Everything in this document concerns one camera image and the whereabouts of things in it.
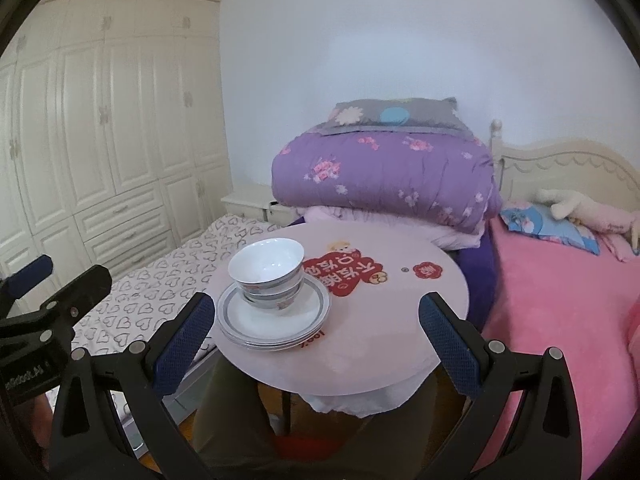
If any cream panelled wardrobe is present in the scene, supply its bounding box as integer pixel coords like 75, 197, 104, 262
0, 0, 231, 281

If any red object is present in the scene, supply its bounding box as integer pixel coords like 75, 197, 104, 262
272, 434, 351, 462

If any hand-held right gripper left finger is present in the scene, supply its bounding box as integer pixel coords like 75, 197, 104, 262
50, 291, 251, 480

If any round pink printed table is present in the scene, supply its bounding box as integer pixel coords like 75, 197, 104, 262
205, 221, 469, 436

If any blue printed pillow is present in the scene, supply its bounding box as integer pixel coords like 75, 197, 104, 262
500, 199, 601, 256

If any person's leg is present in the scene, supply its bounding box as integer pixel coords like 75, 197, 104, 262
192, 355, 276, 466
320, 395, 451, 480

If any pale pink folded blanket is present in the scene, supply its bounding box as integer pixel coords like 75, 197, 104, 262
302, 205, 486, 252

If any heart print bed sheet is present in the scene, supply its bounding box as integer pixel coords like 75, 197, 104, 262
70, 214, 273, 411

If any purple floral quilt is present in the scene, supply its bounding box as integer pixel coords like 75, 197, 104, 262
271, 130, 502, 235

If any white cloth under table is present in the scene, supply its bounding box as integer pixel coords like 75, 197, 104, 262
300, 371, 436, 418

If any cream nightstand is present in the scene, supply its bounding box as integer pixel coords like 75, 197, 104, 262
221, 187, 281, 223

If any person's right leg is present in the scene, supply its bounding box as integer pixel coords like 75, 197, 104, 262
320, 395, 451, 480

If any cream bed headboard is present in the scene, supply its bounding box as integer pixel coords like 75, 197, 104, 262
490, 119, 640, 201

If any person's left leg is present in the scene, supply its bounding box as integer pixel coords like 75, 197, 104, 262
192, 355, 276, 466

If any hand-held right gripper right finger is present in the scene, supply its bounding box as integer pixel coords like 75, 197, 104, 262
417, 291, 596, 480

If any dark purple cloth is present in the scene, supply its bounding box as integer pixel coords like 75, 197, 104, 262
457, 232, 501, 331

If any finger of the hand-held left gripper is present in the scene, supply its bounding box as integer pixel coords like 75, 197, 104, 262
37, 264, 112, 333
0, 254, 54, 311

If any grey floral pillow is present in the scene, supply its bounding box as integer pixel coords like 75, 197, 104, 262
320, 97, 476, 137

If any person's left hand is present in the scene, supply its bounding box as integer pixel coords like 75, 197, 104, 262
27, 395, 57, 442

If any cream and pink plush toy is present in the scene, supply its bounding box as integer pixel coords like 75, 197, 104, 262
536, 188, 640, 236

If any pink pillow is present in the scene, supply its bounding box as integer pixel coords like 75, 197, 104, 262
597, 232, 640, 264

